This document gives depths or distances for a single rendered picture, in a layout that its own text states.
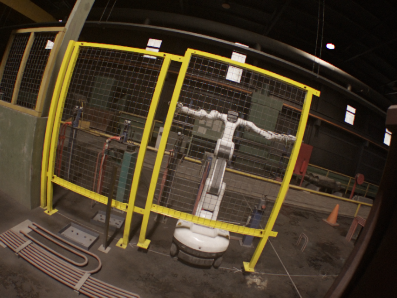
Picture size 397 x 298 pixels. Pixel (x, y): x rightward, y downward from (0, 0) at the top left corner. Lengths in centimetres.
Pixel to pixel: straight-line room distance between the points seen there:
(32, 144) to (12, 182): 62
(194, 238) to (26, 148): 190
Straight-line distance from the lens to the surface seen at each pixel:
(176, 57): 182
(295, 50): 1136
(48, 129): 227
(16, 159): 250
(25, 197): 253
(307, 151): 881
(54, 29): 237
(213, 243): 190
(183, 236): 191
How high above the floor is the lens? 129
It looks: 6 degrees down
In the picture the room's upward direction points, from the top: 15 degrees clockwise
